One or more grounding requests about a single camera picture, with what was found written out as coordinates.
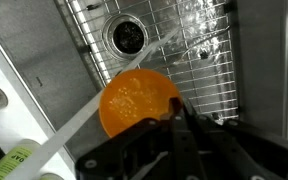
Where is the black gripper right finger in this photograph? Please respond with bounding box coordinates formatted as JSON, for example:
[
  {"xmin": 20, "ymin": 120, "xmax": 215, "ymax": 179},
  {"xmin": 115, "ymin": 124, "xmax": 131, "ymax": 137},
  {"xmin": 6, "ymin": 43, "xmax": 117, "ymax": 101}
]
[{"xmin": 184, "ymin": 100, "xmax": 271, "ymax": 180}]

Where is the small orange bowl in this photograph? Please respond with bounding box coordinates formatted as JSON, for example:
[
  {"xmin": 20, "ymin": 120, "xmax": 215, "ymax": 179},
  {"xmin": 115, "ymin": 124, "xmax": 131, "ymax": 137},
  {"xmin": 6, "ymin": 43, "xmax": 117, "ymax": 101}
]
[{"xmin": 99, "ymin": 69, "xmax": 182, "ymax": 138}]

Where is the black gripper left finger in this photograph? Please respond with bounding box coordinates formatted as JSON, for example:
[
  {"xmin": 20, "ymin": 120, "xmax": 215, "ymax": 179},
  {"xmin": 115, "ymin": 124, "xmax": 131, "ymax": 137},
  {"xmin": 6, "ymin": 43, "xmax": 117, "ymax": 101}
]
[{"xmin": 161, "ymin": 97, "xmax": 207, "ymax": 180}]

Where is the sink drain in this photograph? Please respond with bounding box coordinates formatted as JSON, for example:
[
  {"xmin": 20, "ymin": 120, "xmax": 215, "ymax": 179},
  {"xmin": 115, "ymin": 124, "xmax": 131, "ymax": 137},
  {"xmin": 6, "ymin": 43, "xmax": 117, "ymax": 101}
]
[{"xmin": 101, "ymin": 13, "xmax": 148, "ymax": 60}]

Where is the stainless steel sink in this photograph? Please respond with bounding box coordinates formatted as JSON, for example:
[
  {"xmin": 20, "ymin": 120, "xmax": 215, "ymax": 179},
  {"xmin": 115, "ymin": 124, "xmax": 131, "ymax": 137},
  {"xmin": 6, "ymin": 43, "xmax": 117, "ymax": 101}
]
[{"xmin": 0, "ymin": 0, "xmax": 288, "ymax": 141}]

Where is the tall green soap bottle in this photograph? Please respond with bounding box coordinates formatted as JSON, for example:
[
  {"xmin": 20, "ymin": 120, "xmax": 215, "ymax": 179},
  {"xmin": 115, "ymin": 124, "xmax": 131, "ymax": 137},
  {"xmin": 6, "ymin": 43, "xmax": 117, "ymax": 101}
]
[{"xmin": 0, "ymin": 139, "xmax": 40, "ymax": 180}]

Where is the steel sink grid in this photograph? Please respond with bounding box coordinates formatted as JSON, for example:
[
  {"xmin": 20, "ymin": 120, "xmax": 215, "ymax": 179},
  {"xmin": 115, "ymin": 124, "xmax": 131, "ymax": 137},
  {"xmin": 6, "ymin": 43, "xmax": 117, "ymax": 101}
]
[{"xmin": 64, "ymin": 0, "xmax": 238, "ymax": 120}]

